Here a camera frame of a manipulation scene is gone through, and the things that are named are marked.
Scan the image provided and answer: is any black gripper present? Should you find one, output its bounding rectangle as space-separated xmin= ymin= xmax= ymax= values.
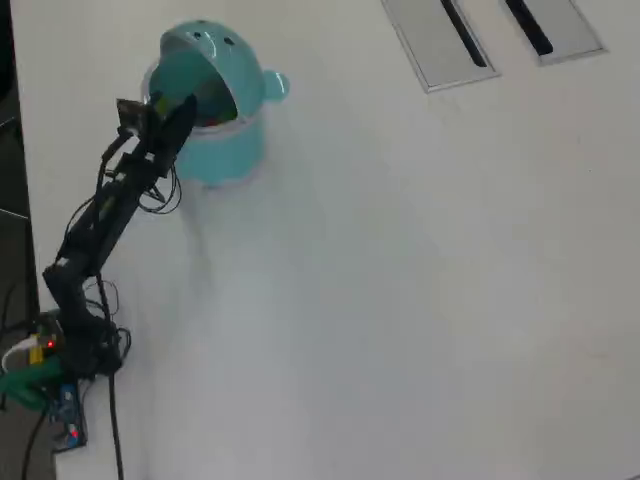
xmin=124 ymin=94 xmax=197 ymax=179

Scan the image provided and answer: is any teal whale-shaped bin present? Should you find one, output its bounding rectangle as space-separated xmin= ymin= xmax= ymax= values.
xmin=142 ymin=19 xmax=292 ymax=189

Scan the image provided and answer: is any controller board with red LED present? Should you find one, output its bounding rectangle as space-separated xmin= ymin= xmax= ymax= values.
xmin=37 ymin=309 xmax=66 ymax=351

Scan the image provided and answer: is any green table clamp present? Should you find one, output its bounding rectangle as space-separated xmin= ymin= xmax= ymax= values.
xmin=0 ymin=359 xmax=64 ymax=412

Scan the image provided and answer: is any blue circuit board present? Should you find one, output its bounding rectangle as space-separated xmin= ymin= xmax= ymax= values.
xmin=47 ymin=382 xmax=89 ymax=451

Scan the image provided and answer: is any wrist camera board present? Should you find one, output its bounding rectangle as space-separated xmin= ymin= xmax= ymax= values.
xmin=116 ymin=98 xmax=149 ymax=137

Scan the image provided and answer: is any white cable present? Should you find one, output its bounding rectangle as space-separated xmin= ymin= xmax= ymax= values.
xmin=1 ymin=337 xmax=40 ymax=374

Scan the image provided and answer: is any thick black cable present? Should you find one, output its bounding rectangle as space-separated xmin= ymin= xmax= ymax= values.
xmin=94 ymin=272 xmax=125 ymax=480

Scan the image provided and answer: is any silver table cable grommet plate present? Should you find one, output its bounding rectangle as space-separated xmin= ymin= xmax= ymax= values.
xmin=499 ymin=0 xmax=607 ymax=68
xmin=380 ymin=0 xmax=501 ymax=94

